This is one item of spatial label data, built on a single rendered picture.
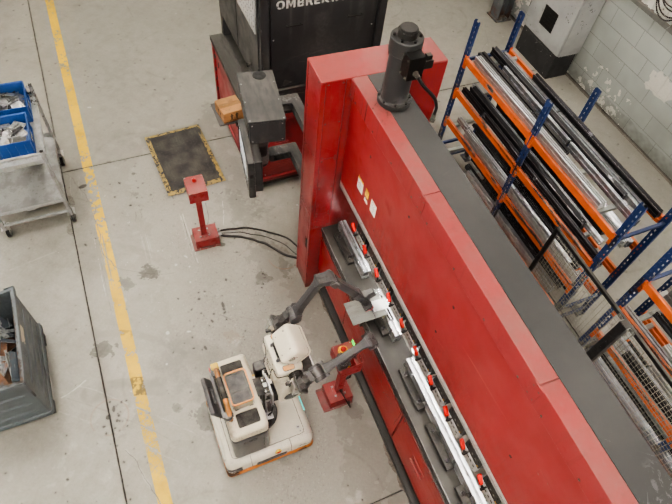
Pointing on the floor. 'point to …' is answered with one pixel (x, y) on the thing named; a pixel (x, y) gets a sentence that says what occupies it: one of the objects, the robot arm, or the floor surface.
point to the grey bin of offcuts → (22, 365)
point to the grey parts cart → (33, 175)
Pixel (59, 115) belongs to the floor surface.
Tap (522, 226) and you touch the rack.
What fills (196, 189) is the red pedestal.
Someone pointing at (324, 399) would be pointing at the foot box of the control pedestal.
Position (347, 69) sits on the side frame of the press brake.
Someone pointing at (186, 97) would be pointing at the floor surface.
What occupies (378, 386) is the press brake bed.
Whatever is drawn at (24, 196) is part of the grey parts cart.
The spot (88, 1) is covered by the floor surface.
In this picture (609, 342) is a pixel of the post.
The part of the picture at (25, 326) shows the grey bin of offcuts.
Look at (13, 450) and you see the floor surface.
